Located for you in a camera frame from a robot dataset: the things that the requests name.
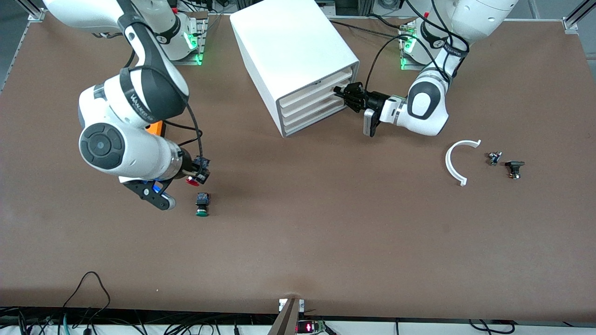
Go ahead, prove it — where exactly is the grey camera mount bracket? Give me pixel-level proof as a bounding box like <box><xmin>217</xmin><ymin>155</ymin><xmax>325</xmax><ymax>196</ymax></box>
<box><xmin>267</xmin><ymin>298</ymin><xmax>305</xmax><ymax>335</ymax></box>

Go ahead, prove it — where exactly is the red lit electronics board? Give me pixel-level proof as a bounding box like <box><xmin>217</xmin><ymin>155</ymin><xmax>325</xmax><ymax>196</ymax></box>
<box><xmin>296</xmin><ymin>320</ymin><xmax>327</xmax><ymax>334</ymax></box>

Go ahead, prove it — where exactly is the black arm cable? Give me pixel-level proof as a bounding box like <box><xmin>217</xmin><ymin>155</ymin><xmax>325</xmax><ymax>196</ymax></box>
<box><xmin>363</xmin><ymin>0</ymin><xmax>468</xmax><ymax>94</ymax></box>
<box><xmin>163</xmin><ymin>102</ymin><xmax>205</xmax><ymax>161</ymax></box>

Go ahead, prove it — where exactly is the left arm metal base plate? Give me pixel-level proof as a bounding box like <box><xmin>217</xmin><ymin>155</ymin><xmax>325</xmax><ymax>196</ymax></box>
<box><xmin>399</xmin><ymin>21</ymin><xmax>424</xmax><ymax>71</ymax></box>

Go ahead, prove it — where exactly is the orange box with hole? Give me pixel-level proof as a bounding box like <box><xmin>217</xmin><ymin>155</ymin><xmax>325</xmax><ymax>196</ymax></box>
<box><xmin>145</xmin><ymin>120</ymin><xmax>167</xmax><ymax>139</ymax></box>

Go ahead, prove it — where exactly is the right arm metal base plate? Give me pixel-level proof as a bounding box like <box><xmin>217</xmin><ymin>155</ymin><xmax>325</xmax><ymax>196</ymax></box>
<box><xmin>175</xmin><ymin>12</ymin><xmax>208</xmax><ymax>66</ymax></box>

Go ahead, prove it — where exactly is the aluminium frame profile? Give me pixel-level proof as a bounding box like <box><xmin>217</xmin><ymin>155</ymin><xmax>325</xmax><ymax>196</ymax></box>
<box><xmin>562</xmin><ymin>0</ymin><xmax>596</xmax><ymax>31</ymax></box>
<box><xmin>14</xmin><ymin>0</ymin><xmax>47</xmax><ymax>22</ymax></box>

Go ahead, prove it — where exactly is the white drawer holding button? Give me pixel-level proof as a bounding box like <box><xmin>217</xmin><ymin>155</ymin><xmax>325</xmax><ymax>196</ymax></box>
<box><xmin>281</xmin><ymin>80</ymin><xmax>347</xmax><ymax>117</ymax></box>

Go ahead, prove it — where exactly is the black looped cable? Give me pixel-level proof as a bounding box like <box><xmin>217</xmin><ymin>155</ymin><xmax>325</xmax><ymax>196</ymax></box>
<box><xmin>62</xmin><ymin>271</ymin><xmax>112</xmax><ymax>322</ymax></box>

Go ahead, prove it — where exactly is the white drawer under cabinet lid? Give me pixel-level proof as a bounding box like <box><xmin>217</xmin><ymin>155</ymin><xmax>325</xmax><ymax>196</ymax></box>
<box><xmin>278</xmin><ymin>67</ymin><xmax>353</xmax><ymax>107</ymax></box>

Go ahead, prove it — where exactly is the red push button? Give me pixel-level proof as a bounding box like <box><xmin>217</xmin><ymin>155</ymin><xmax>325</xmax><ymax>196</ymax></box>
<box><xmin>186</xmin><ymin>157</ymin><xmax>210</xmax><ymax>187</ymax></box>

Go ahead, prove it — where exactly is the black cable on table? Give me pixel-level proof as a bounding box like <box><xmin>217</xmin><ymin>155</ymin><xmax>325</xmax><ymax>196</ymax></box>
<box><xmin>328</xmin><ymin>14</ymin><xmax>413</xmax><ymax>42</ymax></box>

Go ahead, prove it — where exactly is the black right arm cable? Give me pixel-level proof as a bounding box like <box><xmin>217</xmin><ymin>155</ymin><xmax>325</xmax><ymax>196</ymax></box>
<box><xmin>163</xmin><ymin>102</ymin><xmax>205</xmax><ymax>161</ymax></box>

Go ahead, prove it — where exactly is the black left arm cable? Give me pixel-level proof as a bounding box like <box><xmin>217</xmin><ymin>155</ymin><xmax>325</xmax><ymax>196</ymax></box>
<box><xmin>363</xmin><ymin>0</ymin><xmax>468</xmax><ymax>94</ymax></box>

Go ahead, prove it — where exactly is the white curved plastic clip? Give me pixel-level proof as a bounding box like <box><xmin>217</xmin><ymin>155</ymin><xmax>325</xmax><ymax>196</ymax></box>
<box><xmin>445</xmin><ymin>139</ymin><xmax>482</xmax><ymax>187</ymax></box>

